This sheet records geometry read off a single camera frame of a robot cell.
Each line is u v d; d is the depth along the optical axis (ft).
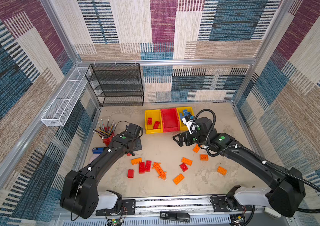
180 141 2.25
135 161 2.83
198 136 2.14
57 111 2.34
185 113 3.55
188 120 2.25
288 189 1.29
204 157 2.93
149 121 3.55
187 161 2.93
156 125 3.45
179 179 2.72
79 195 1.32
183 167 2.79
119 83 3.55
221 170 2.76
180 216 2.18
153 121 3.59
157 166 2.80
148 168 2.79
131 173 2.75
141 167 2.78
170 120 3.40
